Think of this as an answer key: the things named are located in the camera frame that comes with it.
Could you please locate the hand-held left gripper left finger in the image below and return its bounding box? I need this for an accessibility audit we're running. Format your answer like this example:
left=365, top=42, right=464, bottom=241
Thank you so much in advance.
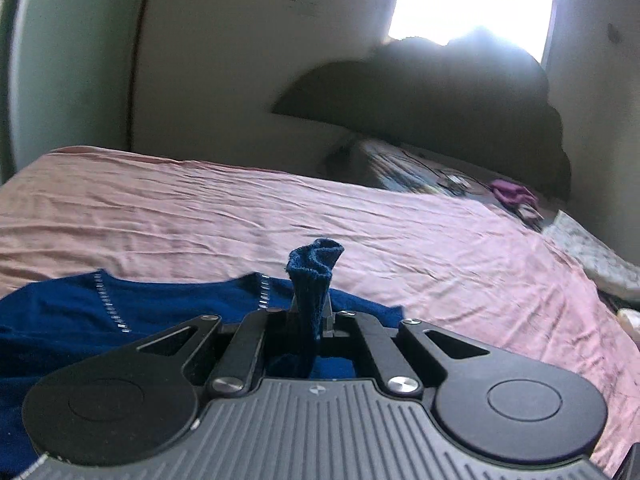
left=134, top=294, right=307, bottom=399

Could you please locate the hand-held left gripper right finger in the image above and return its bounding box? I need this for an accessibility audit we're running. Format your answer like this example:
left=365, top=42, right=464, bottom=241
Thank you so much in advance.
left=320, top=294, right=494, bottom=402

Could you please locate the blue knit garment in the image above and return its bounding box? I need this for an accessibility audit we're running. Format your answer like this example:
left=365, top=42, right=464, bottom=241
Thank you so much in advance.
left=0, top=239, right=406, bottom=480

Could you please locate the pink bed sheet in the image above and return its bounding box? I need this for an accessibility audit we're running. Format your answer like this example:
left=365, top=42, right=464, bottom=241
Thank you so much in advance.
left=0, top=146, right=640, bottom=477

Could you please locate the printed pillow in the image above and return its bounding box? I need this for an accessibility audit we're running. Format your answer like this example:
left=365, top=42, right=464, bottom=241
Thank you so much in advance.
left=324, top=137, right=502, bottom=202

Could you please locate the purple cloth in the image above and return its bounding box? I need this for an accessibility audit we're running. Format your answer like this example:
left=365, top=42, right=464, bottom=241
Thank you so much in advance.
left=489, top=179, right=544, bottom=222

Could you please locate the white patterned pillow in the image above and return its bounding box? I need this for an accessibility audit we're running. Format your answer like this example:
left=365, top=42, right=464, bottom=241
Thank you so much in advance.
left=542, top=210, right=640, bottom=305

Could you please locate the dark headboard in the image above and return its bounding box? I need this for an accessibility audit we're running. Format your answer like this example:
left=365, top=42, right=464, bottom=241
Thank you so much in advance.
left=270, top=29, right=574, bottom=207

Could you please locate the glass wardrobe door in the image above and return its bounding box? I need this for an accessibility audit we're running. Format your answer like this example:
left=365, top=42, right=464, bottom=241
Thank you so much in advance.
left=0, top=0, right=157, bottom=186

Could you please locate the bright window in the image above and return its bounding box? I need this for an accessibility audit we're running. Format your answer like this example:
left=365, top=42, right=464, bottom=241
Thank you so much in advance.
left=387, top=0, right=567, bottom=66

